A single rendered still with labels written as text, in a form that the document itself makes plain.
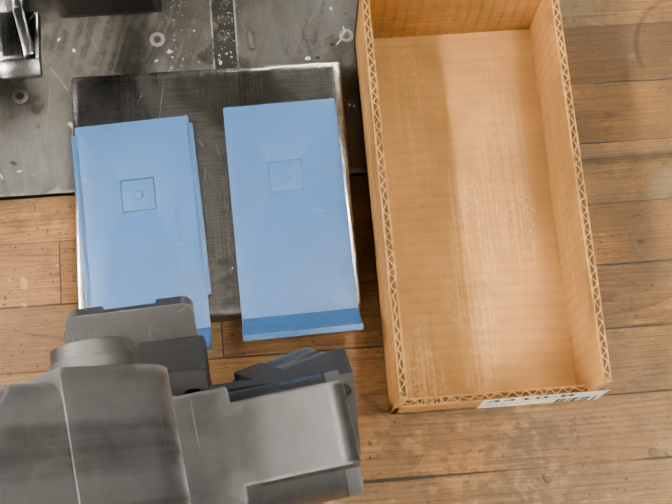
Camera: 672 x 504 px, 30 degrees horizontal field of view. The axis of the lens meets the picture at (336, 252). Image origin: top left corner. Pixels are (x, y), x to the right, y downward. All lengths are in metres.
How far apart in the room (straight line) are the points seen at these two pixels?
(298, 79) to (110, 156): 0.13
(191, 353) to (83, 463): 0.16
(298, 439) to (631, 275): 0.34
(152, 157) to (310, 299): 0.13
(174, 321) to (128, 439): 0.17
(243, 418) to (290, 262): 0.24
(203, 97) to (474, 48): 0.18
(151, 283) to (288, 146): 0.12
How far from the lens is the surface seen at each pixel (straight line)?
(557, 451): 0.78
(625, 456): 0.79
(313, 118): 0.79
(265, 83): 0.80
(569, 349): 0.79
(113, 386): 0.48
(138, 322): 0.64
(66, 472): 0.46
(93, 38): 0.84
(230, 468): 0.53
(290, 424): 0.53
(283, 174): 0.78
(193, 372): 0.59
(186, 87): 0.80
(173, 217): 0.77
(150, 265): 0.76
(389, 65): 0.83
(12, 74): 0.75
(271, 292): 0.76
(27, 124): 0.83
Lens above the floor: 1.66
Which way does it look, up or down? 75 degrees down
